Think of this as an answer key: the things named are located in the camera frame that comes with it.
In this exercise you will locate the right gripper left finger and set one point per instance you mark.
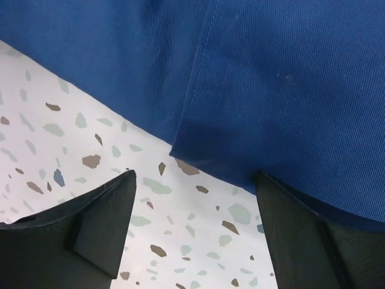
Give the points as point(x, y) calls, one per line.
point(76, 244)

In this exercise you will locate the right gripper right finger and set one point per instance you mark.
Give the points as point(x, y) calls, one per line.
point(315, 245)

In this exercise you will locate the blue surgical drape cloth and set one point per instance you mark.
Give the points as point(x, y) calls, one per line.
point(292, 88)

